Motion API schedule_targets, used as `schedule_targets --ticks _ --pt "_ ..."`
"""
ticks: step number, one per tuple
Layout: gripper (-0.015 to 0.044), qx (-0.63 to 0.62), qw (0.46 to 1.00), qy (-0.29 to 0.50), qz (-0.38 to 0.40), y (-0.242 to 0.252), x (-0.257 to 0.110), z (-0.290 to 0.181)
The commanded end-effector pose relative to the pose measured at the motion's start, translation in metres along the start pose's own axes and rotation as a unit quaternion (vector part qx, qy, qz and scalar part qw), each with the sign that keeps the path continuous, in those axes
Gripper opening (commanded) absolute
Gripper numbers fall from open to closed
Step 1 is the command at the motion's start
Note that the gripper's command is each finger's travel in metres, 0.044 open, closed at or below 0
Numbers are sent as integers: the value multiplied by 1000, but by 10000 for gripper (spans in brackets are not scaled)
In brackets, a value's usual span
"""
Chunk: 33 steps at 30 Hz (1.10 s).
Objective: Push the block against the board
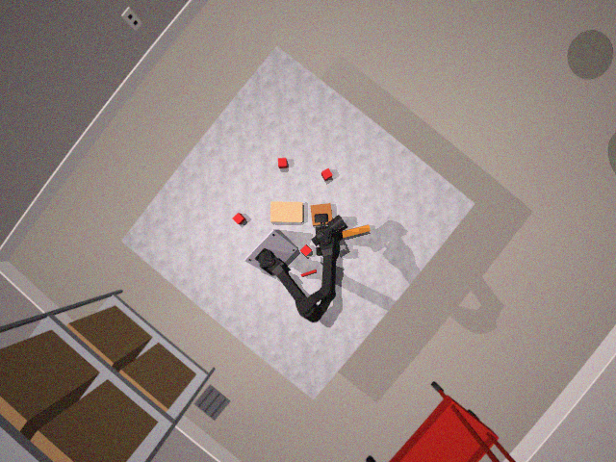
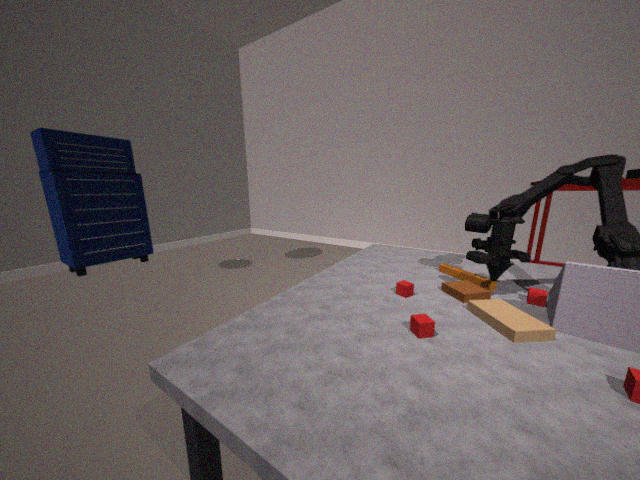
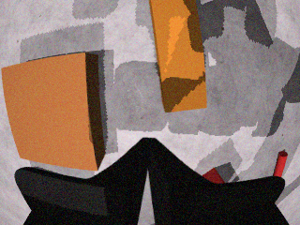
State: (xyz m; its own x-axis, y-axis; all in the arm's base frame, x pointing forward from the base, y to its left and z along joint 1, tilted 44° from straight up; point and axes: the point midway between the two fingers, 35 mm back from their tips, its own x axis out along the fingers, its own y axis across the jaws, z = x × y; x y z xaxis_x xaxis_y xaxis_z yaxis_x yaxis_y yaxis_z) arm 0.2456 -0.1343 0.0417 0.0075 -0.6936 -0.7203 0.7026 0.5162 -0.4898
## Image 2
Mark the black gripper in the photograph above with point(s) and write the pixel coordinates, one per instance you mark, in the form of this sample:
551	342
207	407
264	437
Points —
500	247

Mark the red cube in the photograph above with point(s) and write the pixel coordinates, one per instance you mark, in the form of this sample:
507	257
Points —
537	297
422	325
404	288
632	384

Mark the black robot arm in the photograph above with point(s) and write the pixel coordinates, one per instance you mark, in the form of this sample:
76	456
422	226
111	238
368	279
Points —
616	240

